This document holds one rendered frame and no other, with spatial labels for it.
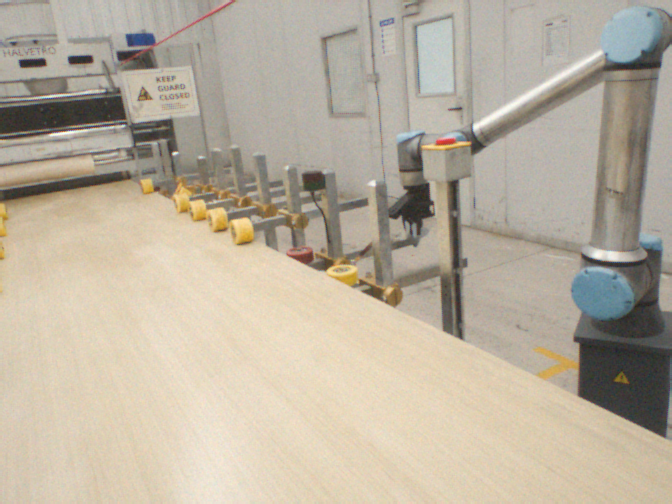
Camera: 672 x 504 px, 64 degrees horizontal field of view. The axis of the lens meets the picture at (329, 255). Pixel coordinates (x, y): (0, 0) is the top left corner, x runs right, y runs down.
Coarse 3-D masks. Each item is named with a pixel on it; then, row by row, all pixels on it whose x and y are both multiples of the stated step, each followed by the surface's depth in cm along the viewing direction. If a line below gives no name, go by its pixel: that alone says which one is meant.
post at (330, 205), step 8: (328, 176) 153; (328, 184) 153; (328, 192) 154; (336, 192) 155; (328, 200) 154; (336, 200) 156; (328, 208) 155; (336, 208) 156; (328, 216) 156; (336, 216) 157; (328, 224) 157; (336, 224) 157; (328, 232) 158; (336, 232) 158; (336, 240) 158; (328, 248) 161; (336, 248) 159; (328, 256) 162; (336, 256) 160
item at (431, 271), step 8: (432, 264) 155; (464, 264) 157; (408, 272) 150; (416, 272) 150; (424, 272) 150; (432, 272) 152; (400, 280) 147; (408, 280) 148; (416, 280) 150; (424, 280) 151; (360, 288) 142; (368, 288) 142; (400, 288) 147
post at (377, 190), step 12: (372, 192) 133; (384, 192) 133; (372, 204) 134; (384, 204) 134; (372, 216) 135; (384, 216) 134; (372, 228) 137; (384, 228) 135; (372, 240) 138; (384, 240) 136; (384, 252) 137; (384, 264) 137; (384, 276) 138
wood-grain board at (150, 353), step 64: (128, 192) 316; (64, 256) 185; (128, 256) 176; (192, 256) 168; (256, 256) 160; (0, 320) 131; (64, 320) 126; (128, 320) 122; (192, 320) 118; (256, 320) 114; (320, 320) 111; (384, 320) 107; (0, 384) 98; (64, 384) 96; (128, 384) 93; (192, 384) 91; (256, 384) 89; (320, 384) 86; (384, 384) 84; (448, 384) 82; (512, 384) 81; (0, 448) 79; (64, 448) 77; (128, 448) 76; (192, 448) 74; (256, 448) 72; (320, 448) 71; (384, 448) 70; (448, 448) 68; (512, 448) 67; (576, 448) 66; (640, 448) 65
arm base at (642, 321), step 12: (636, 312) 149; (648, 312) 149; (660, 312) 152; (600, 324) 156; (612, 324) 152; (624, 324) 150; (636, 324) 149; (648, 324) 151; (660, 324) 150; (624, 336) 151; (636, 336) 150; (648, 336) 149
